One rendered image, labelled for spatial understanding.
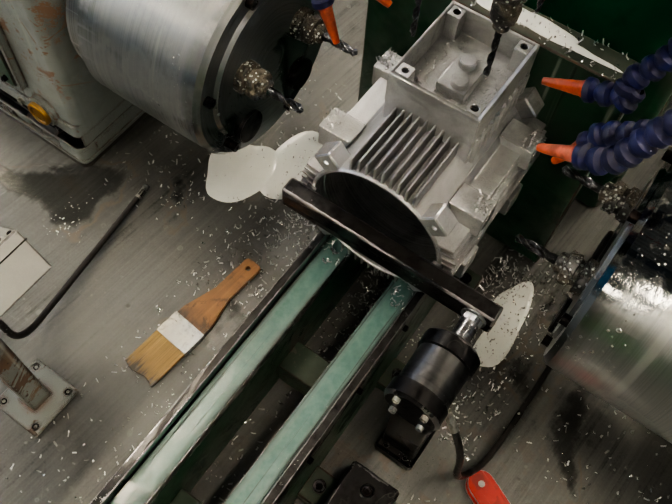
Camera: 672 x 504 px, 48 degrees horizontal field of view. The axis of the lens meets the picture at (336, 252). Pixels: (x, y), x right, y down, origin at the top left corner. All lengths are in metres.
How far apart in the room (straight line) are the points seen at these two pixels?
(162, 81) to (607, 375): 0.52
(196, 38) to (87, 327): 0.40
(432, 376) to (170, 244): 0.47
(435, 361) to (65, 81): 0.57
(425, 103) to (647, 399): 0.33
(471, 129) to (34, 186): 0.64
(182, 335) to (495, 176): 0.43
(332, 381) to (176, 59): 0.37
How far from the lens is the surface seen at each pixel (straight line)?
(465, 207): 0.75
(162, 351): 0.96
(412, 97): 0.74
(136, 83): 0.86
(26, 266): 0.75
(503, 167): 0.79
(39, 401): 0.97
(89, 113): 1.07
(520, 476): 0.95
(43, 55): 0.98
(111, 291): 1.02
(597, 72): 0.79
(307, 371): 0.90
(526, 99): 0.82
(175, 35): 0.80
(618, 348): 0.70
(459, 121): 0.73
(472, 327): 0.74
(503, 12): 0.63
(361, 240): 0.77
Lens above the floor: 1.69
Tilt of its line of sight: 61 degrees down
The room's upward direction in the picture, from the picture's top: 5 degrees clockwise
